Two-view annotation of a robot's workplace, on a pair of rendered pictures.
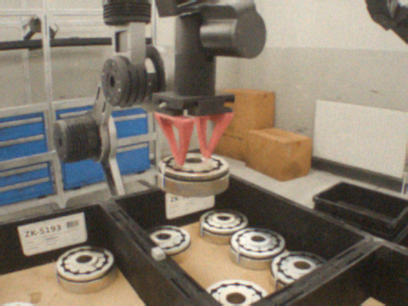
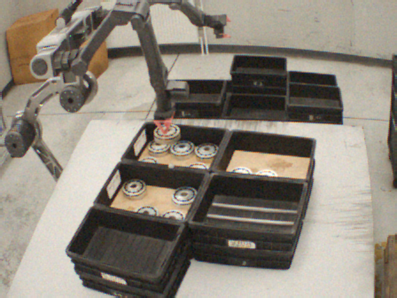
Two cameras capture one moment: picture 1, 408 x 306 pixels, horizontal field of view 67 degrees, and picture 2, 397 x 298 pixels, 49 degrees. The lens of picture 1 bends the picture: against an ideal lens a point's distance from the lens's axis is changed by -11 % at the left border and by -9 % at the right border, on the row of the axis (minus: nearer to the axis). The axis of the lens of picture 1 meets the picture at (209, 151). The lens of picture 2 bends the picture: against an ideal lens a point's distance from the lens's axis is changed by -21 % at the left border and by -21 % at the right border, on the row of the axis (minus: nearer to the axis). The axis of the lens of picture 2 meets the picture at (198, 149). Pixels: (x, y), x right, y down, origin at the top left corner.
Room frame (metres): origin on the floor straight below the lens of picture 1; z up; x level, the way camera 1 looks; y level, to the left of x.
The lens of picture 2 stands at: (-1.08, 0.93, 2.20)
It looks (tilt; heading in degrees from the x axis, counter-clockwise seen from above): 35 degrees down; 326
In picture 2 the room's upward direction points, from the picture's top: 7 degrees counter-clockwise
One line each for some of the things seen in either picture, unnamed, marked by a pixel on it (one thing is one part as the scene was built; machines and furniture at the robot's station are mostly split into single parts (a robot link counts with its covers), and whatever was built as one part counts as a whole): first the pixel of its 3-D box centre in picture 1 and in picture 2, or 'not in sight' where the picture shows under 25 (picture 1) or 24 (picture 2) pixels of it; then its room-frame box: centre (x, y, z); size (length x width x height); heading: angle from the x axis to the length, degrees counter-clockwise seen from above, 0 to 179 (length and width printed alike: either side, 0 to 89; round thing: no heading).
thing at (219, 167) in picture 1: (193, 165); (167, 131); (0.48, 0.02, 1.04); 0.10 x 0.10 x 0.01
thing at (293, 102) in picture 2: not in sight; (315, 124); (0.75, -1.24, 0.37); 0.40 x 0.30 x 0.45; 42
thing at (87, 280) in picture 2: not in sight; (131, 268); (0.18, 0.46, 0.76); 0.40 x 0.30 x 0.12; 34
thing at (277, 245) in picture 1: (258, 241); (182, 147); (0.56, -0.09, 0.86); 0.10 x 0.10 x 0.01
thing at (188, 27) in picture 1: (198, 35); (164, 91); (0.47, 0.01, 1.22); 0.07 x 0.06 x 0.07; 43
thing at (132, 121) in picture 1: (107, 142); not in sight; (2.36, 0.74, 0.60); 0.72 x 0.03 x 0.56; 132
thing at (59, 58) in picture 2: not in sight; (63, 59); (0.71, 0.34, 1.45); 0.09 x 0.08 x 0.12; 132
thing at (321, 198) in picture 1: (357, 242); (195, 120); (1.34, -0.70, 0.37); 0.40 x 0.30 x 0.45; 42
